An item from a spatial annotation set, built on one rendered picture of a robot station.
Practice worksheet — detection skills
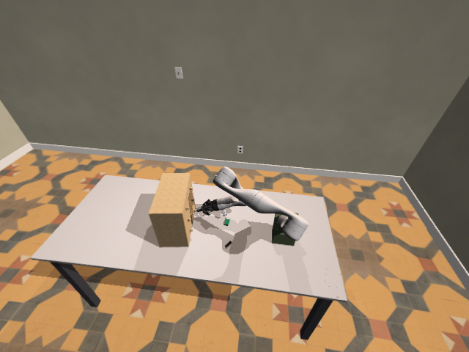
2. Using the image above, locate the small wooden chest of drawers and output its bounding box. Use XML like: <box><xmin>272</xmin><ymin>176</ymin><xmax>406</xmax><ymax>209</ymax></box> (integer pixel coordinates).
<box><xmin>149</xmin><ymin>173</ymin><xmax>191</xmax><ymax>247</ymax></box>

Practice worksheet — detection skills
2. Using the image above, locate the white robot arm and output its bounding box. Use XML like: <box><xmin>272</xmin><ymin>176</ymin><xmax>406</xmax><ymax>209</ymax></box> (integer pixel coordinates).
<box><xmin>213</xmin><ymin>166</ymin><xmax>309</xmax><ymax>241</ymax></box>

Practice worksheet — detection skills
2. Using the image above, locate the light wood drawer front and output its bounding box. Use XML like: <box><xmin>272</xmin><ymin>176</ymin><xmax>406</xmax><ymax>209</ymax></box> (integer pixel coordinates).
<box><xmin>187</xmin><ymin>176</ymin><xmax>193</xmax><ymax>202</ymax></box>
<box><xmin>189</xmin><ymin>190</ymin><xmax>194</xmax><ymax>212</ymax></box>
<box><xmin>187</xmin><ymin>221</ymin><xmax>193</xmax><ymax>245</ymax></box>
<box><xmin>191</xmin><ymin>200</ymin><xmax>196</xmax><ymax>223</ymax></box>
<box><xmin>185</xmin><ymin>210</ymin><xmax>191</xmax><ymax>234</ymax></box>
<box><xmin>182</xmin><ymin>194</ymin><xmax>189</xmax><ymax>222</ymax></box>

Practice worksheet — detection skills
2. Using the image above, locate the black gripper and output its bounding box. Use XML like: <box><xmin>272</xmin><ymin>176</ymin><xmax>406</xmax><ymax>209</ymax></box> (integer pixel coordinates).
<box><xmin>196</xmin><ymin>199</ymin><xmax>219</xmax><ymax>216</ymax></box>

